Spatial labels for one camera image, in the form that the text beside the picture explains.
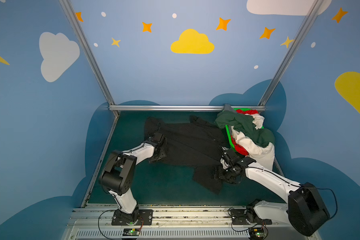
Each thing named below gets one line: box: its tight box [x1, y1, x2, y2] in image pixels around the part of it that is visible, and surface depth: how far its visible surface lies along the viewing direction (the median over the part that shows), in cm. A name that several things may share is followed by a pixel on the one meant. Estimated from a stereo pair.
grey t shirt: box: [224, 103, 237, 113], surface depth 114 cm
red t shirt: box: [231, 109, 259, 156], surface depth 94 cm
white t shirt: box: [231, 113, 276, 172], surface depth 94 cm
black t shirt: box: [145, 116, 227, 195], surface depth 105 cm
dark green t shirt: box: [215, 111, 275, 146], surface depth 104 cm
